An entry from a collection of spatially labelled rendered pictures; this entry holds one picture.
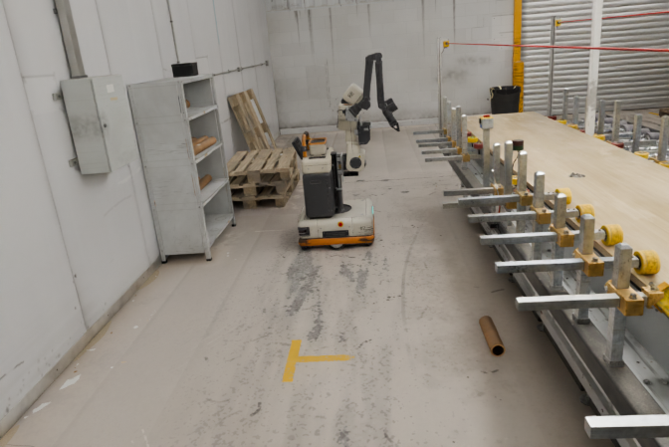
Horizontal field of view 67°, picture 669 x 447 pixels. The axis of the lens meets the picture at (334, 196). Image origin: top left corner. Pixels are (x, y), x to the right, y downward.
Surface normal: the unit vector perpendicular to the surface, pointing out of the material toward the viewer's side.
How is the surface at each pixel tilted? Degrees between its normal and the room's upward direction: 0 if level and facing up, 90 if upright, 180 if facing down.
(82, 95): 90
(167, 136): 90
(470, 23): 90
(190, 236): 90
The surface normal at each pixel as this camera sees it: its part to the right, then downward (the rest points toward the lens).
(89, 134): -0.06, 0.29
